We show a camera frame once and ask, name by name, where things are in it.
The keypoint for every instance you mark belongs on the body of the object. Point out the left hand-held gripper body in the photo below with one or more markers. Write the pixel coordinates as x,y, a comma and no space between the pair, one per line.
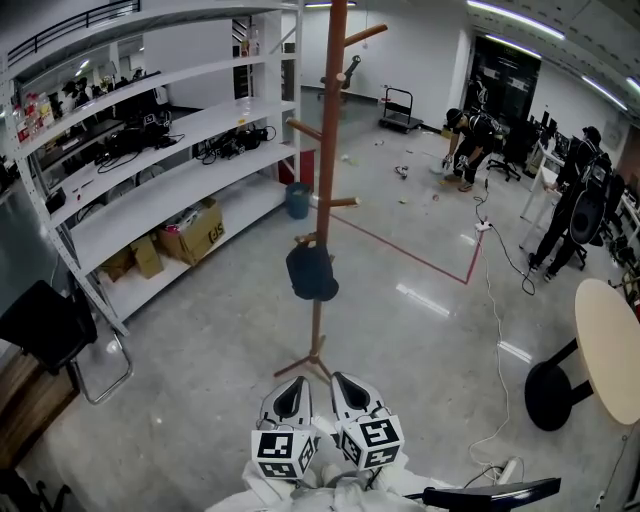
275,447

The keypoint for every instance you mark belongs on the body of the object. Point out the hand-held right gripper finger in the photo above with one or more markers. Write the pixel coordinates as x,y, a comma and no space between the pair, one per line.
376,404
337,407

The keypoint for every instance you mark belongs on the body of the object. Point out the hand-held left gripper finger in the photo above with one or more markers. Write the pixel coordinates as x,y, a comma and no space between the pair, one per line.
267,412
307,407

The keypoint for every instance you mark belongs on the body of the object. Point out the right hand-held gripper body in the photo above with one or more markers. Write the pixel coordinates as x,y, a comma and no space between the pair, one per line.
375,437

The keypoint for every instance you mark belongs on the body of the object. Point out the dark navy cap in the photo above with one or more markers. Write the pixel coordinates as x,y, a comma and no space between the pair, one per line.
310,272

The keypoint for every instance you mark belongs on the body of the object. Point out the brown wooden coat rack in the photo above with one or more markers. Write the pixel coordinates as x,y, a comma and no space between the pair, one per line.
327,150

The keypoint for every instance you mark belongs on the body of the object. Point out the person's right forearm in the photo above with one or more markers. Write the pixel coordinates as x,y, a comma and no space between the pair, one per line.
400,475

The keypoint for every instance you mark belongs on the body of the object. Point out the person's left forearm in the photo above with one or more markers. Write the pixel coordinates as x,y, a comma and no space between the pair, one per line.
252,482

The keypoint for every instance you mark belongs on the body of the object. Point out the person's left shoe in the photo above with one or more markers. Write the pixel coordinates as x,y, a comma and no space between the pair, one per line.
311,475

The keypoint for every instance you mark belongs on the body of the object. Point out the person's shoe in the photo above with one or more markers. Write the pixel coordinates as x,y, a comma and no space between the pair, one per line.
311,475
332,474

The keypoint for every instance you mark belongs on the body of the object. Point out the person's right shoe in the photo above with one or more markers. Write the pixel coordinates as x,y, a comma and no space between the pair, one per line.
332,474

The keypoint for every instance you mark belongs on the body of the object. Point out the person's white fleece jacket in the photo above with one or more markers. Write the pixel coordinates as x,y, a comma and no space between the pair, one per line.
325,500

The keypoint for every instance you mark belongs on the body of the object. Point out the black flat board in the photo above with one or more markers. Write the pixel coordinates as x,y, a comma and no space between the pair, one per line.
490,492

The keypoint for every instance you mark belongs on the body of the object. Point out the white power strip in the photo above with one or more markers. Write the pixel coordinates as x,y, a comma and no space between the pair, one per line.
482,226
509,470

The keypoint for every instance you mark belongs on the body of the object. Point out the large printed cardboard box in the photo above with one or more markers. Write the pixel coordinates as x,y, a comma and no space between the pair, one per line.
200,237

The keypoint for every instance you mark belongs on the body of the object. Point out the tall plain cardboard box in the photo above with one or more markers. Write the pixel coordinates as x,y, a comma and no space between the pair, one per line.
147,257

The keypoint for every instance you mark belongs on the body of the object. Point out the blue waste bin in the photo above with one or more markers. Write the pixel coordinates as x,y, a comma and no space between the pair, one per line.
298,202

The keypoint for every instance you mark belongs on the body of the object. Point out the small plain cardboard box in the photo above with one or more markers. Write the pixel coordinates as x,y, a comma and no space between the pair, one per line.
117,267

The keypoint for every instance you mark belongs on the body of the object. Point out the colourful small toy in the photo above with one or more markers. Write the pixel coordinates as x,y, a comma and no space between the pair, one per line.
400,171

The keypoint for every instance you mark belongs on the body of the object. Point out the round beige table black base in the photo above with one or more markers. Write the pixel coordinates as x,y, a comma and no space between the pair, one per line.
605,350

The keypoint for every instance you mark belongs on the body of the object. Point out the red cabinet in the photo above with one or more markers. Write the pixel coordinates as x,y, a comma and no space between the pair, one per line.
306,167

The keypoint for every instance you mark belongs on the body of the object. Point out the wooden platform step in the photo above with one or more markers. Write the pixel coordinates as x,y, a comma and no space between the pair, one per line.
25,415

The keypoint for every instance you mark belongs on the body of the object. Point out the white desk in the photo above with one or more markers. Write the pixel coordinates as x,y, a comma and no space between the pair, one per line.
537,197

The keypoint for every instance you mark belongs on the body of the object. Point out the black platform trolley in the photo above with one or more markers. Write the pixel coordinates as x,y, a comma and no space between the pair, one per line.
400,122

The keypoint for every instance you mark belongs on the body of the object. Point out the black swivel office chair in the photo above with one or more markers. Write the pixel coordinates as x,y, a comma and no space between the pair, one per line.
512,145
355,62

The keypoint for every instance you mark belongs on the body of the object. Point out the small black box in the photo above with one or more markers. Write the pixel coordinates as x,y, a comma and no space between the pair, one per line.
56,201

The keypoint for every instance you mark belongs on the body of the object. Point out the large white metal shelving unit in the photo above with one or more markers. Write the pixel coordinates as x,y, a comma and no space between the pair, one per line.
210,117

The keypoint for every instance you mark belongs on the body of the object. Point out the pile of black gear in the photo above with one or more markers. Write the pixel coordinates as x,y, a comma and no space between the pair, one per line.
130,142

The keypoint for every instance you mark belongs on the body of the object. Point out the spare gripper device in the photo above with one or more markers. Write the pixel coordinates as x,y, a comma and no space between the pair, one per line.
150,120

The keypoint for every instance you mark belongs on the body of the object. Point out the row of computer monitors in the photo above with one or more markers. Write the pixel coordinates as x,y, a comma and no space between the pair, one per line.
560,142

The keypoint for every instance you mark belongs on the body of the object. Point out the dark glass doorway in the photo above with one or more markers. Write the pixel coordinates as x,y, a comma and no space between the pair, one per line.
510,85

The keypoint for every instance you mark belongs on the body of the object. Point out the group of drink bottles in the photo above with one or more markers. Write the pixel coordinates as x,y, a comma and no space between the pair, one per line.
32,117

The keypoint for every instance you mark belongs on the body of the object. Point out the long ceiling lamp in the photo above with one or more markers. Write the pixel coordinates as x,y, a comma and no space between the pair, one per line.
605,92
515,46
634,83
520,19
315,4

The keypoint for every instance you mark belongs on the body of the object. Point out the black metal railing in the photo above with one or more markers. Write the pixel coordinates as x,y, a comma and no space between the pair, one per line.
88,21

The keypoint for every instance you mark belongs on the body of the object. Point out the black chair chrome frame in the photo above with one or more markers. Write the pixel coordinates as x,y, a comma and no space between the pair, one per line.
45,320

